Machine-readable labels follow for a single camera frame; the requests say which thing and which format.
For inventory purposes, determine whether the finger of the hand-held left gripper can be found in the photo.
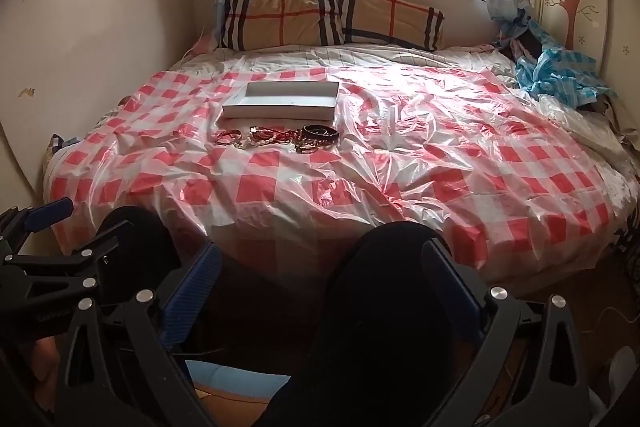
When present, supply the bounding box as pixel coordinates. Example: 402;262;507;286
0;198;72;258
0;229;132;303

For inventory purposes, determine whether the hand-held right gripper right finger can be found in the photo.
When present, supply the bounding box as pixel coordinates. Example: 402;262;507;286
421;238;598;427

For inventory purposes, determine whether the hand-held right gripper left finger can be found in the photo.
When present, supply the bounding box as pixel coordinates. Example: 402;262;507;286
52;243;223;427

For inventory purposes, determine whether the dark red cord bracelet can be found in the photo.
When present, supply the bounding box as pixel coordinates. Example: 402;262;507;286
250;126;300;146

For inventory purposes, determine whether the white cardboard box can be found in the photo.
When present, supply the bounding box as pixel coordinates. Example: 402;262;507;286
221;81;341;128

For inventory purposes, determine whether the black braided bracelet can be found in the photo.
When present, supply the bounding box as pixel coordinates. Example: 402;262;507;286
301;124;340;142

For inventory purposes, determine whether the person's left hand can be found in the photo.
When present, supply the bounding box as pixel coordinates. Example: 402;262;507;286
29;337;62;400

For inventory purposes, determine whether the person's right leg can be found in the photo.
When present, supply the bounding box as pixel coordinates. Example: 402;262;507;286
250;221;458;427

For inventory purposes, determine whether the light blue stool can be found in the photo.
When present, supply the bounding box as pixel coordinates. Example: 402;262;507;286
184;359;292;400

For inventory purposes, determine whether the red checkered plastic sheet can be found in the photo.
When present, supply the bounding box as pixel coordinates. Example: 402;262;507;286
42;66;632;303

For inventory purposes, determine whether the clear plastic bag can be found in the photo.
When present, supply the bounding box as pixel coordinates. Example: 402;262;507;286
540;94;617;142

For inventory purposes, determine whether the pink cloth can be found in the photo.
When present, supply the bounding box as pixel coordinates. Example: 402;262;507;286
190;34;217;55

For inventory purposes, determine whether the dark clothes pile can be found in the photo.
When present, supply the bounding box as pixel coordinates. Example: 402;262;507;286
495;19;538;60

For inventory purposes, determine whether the large tan plaid pillow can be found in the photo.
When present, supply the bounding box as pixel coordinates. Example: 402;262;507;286
221;0;346;52

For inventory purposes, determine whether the small tan plaid pillow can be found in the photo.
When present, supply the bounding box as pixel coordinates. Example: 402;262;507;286
335;0;446;52

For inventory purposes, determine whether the white cable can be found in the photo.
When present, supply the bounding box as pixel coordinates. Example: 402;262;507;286
582;302;632;339

